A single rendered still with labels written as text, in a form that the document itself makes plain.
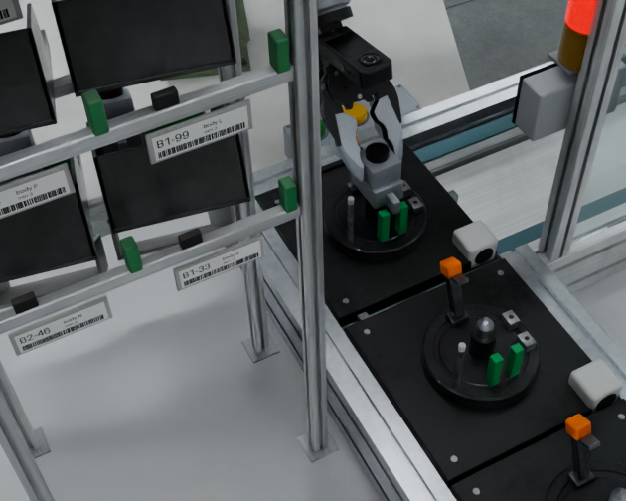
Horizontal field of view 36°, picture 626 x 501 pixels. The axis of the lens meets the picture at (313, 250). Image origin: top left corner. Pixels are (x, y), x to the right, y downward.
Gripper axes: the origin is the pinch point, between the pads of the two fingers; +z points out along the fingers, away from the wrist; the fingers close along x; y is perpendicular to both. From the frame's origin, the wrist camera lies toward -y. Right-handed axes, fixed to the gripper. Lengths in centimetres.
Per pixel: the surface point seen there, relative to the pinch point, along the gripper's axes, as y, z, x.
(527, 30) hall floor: 167, -3, -132
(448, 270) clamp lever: -12.2, 13.2, 0.9
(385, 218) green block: 0.1, 6.7, 1.6
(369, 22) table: 55, -19, -29
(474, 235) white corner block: -0.4, 13.2, -9.5
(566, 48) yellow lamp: -21.7, -7.2, -16.6
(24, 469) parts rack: -16, 14, 53
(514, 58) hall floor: 159, 4, -120
